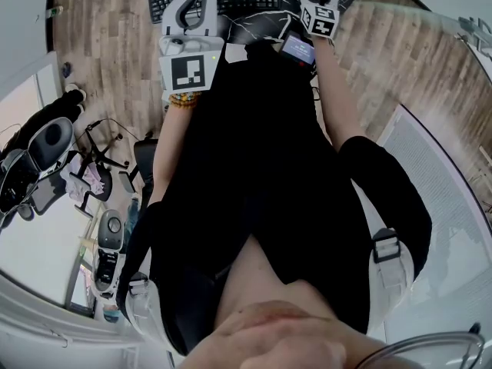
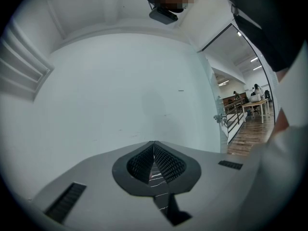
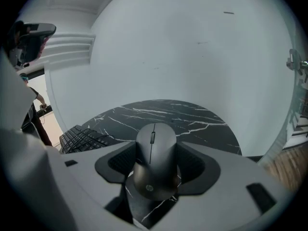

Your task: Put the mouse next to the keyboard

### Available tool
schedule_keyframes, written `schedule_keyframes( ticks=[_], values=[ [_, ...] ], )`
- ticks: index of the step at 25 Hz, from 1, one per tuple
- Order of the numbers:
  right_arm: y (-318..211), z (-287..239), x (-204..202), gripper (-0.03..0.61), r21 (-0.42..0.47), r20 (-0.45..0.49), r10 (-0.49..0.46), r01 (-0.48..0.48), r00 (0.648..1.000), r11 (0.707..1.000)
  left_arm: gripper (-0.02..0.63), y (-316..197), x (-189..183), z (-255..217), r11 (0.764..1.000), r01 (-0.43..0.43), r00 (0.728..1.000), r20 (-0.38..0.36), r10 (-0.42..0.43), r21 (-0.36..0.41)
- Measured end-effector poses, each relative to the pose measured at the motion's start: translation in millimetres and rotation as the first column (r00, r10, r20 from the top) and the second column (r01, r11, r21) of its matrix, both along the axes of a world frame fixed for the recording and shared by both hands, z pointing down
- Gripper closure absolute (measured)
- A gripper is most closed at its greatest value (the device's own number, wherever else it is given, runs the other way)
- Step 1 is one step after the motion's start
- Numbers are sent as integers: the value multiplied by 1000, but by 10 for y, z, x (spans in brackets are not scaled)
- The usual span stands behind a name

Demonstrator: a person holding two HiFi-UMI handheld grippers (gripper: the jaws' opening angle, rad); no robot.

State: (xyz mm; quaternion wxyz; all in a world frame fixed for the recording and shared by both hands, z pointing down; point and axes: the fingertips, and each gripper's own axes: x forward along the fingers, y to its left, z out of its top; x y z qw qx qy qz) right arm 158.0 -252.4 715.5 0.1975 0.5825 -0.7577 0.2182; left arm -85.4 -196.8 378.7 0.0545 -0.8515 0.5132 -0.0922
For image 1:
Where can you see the pink and white clothes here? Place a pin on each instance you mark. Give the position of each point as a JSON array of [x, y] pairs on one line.
[[82, 183]]

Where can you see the person's right forearm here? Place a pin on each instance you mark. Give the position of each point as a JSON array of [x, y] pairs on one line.
[[338, 98]]

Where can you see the clear-rimmed glasses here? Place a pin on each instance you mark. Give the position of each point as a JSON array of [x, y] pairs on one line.
[[423, 340]]

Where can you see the dark blue floor object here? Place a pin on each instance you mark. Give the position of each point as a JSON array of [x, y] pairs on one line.
[[67, 68]]

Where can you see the grey metal bracket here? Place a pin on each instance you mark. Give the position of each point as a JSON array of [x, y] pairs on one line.
[[476, 33]]

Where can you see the black padded headset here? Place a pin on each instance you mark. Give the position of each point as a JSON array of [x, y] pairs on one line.
[[52, 142]]

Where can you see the person's face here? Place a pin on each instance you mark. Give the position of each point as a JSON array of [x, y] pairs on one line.
[[276, 333]]

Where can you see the black mesh office chair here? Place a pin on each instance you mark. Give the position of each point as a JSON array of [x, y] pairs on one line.
[[146, 167]]

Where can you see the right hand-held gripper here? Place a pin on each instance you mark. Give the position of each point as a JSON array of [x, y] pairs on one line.
[[321, 19]]

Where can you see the small black screen device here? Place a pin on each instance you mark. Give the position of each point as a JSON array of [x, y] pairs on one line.
[[296, 48]]

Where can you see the black swivel chair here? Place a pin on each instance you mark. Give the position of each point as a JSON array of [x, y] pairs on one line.
[[104, 183]]

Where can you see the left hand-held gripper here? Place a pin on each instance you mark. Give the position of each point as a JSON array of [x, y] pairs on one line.
[[190, 71]]

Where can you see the person's left forearm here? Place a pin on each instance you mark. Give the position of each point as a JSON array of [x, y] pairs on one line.
[[169, 148]]

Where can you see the person's black clothing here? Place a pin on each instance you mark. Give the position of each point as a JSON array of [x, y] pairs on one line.
[[253, 160]]

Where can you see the green bottle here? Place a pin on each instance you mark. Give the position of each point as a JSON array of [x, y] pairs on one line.
[[54, 11]]

